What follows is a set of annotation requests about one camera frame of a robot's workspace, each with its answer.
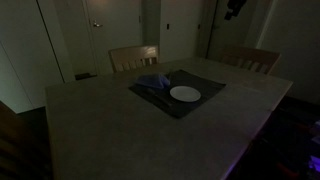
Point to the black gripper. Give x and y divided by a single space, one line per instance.
237 4

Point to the dark spoon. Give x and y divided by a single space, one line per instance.
160 96

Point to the white round plate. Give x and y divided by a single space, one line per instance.
185 93

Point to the light wooden chair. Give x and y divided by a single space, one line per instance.
250 58
133 58

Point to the dark placemat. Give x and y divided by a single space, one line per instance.
206 87

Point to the blue folded napkin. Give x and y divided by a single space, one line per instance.
153 81

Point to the white door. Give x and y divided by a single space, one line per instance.
115 33

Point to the purple lit device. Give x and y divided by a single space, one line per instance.
314 156

